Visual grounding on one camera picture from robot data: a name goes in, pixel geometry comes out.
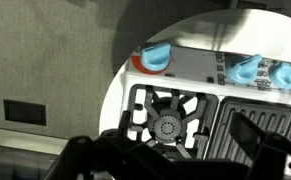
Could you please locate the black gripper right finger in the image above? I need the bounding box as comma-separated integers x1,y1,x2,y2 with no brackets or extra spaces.
230,112,291,180

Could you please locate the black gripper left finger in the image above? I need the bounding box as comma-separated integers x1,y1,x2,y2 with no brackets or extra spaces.
44,109,143,180

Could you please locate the large blue stove knob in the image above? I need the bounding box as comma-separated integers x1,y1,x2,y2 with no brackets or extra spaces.
139,41,172,72

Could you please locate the grey toy kitchen stove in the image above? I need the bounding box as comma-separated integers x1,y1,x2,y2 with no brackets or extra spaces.
123,41,291,168

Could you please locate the black ribbed grill plate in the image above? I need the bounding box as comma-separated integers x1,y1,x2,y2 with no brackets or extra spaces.
205,96,291,165

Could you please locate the black burner grate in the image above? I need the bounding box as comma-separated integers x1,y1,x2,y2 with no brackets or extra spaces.
128,83,220,160

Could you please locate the dark floor outlet box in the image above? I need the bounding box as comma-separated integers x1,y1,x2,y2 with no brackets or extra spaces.
2,98,47,127

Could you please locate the dark framed glass partition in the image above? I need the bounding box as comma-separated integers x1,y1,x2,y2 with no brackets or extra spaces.
0,142,64,180

